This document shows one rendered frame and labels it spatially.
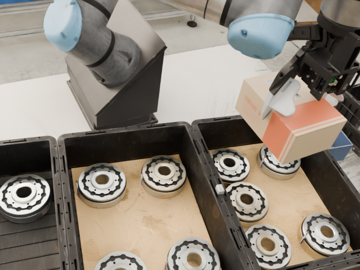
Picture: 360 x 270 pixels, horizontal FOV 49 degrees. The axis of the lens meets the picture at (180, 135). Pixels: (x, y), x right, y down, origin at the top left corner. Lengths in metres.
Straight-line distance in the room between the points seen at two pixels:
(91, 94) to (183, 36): 1.93
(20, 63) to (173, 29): 1.14
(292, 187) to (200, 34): 2.21
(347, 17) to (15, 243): 0.70
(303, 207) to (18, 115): 0.85
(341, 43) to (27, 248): 0.66
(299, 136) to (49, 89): 0.89
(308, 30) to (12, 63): 2.23
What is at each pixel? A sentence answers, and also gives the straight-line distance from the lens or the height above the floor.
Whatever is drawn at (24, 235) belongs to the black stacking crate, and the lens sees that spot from 0.85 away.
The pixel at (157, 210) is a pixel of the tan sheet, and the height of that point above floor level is 0.83.
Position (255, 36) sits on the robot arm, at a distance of 0.50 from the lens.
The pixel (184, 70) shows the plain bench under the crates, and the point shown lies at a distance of 1.46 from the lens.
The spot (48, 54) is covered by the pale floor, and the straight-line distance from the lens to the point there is 2.74.
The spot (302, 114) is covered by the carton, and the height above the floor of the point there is 1.12.
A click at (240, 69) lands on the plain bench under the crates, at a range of 1.53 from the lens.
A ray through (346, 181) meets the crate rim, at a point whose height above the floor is 0.93.
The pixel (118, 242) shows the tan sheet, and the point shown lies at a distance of 0.83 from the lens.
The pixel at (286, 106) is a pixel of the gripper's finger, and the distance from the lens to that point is 0.68.
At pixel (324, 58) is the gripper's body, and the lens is 0.66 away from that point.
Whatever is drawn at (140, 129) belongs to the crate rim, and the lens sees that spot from 0.88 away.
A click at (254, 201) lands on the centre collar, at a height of 0.87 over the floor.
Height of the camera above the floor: 1.55
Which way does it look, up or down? 45 degrees down
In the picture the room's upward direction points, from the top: 11 degrees clockwise
